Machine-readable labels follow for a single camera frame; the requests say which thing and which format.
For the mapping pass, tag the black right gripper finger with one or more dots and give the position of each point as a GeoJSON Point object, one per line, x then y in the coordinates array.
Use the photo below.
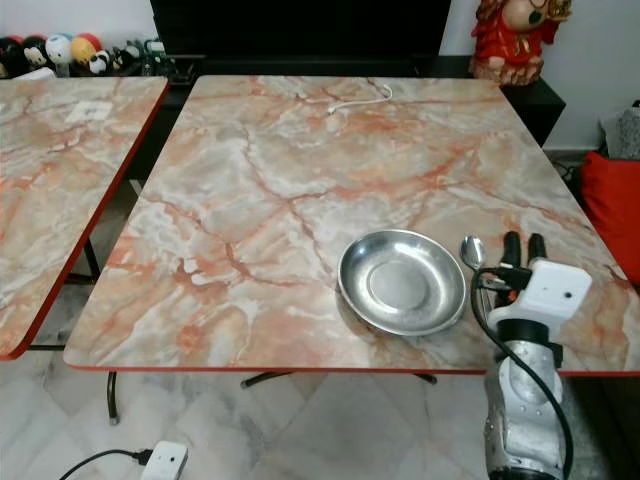
{"type": "Point", "coordinates": [537, 248]}
{"type": "Point", "coordinates": [513, 248]}

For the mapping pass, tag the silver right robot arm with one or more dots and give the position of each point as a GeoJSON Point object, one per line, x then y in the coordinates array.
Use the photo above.
{"type": "Point", "coordinates": [525, 410]}

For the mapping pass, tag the steel spoon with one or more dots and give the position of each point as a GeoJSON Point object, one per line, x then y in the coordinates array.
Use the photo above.
{"type": "Point", "coordinates": [471, 250]}

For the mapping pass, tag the red cushion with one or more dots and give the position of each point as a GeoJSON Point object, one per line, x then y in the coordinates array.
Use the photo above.
{"type": "Point", "coordinates": [615, 215]}

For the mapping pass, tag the round steel plate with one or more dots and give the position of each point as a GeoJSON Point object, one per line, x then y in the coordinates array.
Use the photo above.
{"type": "Point", "coordinates": [402, 282]}

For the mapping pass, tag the marble top folding table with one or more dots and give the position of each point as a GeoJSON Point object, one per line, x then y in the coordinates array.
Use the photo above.
{"type": "Point", "coordinates": [260, 200]}
{"type": "Point", "coordinates": [60, 200]}

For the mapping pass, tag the grey bag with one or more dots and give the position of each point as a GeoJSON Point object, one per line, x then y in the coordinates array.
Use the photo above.
{"type": "Point", "coordinates": [622, 130]}

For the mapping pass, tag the white paper label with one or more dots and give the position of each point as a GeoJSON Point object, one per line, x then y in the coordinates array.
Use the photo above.
{"type": "Point", "coordinates": [89, 111]}

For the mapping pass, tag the red figurine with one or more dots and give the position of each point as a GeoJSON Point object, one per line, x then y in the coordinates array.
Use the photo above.
{"type": "Point", "coordinates": [510, 45]}

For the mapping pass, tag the white and teal plush ball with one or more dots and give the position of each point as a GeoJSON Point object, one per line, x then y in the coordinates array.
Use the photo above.
{"type": "Point", "coordinates": [59, 48]}

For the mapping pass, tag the black and white panda plush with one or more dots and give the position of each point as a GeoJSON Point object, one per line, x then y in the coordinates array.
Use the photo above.
{"type": "Point", "coordinates": [100, 63]}

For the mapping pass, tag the orange and red plush ball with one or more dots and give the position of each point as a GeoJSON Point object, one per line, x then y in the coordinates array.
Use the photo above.
{"type": "Point", "coordinates": [87, 46]}

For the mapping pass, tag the white power adapter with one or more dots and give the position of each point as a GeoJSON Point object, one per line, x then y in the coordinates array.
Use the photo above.
{"type": "Point", "coordinates": [165, 462]}

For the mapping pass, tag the black television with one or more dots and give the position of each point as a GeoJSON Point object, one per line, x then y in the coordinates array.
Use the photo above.
{"type": "Point", "coordinates": [300, 26]}

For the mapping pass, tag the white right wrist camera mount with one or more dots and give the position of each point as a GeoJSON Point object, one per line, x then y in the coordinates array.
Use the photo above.
{"type": "Point", "coordinates": [552, 290]}

